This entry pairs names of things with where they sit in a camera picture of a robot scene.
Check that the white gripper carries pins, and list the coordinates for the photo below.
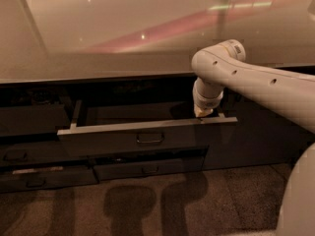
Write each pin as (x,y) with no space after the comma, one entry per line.
(207,102)

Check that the grey drawer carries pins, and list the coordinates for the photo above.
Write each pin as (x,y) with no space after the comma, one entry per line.
(35,119)
(148,168)
(35,153)
(102,130)
(67,177)

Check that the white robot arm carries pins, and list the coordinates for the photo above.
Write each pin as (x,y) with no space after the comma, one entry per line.
(289,94)

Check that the grey cabinet door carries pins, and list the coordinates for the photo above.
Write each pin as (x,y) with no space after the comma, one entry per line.
(259,136)

